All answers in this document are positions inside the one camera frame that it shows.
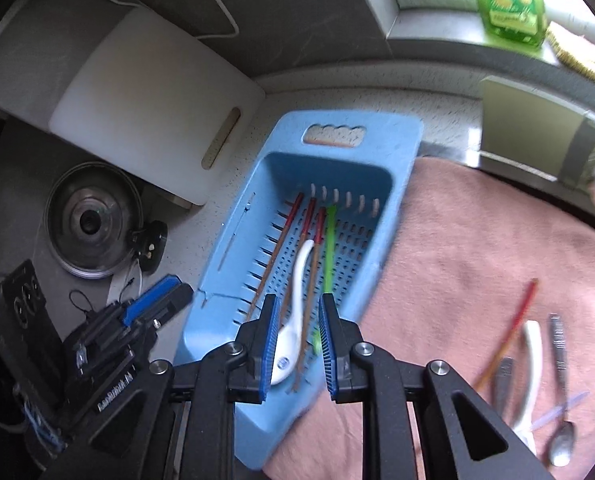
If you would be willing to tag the pink towel mat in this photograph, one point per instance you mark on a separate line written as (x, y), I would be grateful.
(468, 247)

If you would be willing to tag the engraved metal spoon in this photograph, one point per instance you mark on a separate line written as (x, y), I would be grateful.
(562, 443)

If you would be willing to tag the white cutting board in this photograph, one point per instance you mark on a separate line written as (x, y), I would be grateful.
(158, 103)

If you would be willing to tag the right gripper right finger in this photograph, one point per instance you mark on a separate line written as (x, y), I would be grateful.
(418, 419)

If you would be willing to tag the yellow sponge cloth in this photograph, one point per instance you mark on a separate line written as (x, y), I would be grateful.
(576, 52)

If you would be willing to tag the white ceramic soup spoon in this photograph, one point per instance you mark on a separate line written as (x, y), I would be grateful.
(523, 422)

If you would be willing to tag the clear plastic spoon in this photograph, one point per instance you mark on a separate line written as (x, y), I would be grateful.
(557, 411)

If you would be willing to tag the steel fork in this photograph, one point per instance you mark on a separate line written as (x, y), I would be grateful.
(502, 384)

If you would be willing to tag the dark curved red chopstick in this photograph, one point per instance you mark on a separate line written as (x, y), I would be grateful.
(511, 333)

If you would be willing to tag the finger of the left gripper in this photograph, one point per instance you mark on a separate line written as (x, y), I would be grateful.
(139, 307)
(166, 307)

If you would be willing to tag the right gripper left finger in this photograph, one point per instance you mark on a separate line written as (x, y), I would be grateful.
(178, 421)

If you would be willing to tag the green plastic spoon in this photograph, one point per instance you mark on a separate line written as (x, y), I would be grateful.
(325, 233)

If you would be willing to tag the green dish soap bottle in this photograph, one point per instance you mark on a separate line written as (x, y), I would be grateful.
(520, 21)

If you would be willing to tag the blue plastic drain basket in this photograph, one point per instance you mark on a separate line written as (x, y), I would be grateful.
(317, 214)

